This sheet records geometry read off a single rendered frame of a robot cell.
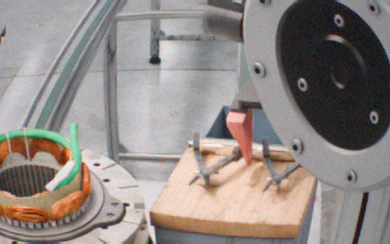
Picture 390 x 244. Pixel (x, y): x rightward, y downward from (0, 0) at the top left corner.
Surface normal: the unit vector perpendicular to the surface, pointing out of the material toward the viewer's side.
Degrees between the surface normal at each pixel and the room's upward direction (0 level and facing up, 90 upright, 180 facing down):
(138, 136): 0
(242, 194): 0
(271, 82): 90
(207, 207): 0
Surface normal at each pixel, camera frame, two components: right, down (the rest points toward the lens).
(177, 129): -0.02, -0.90
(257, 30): -0.66, 0.34
